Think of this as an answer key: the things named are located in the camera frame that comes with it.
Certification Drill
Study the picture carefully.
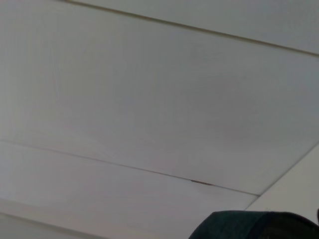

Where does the dark teal fabric lunch bag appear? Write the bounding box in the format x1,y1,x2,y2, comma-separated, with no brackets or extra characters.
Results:
188,210,319,239

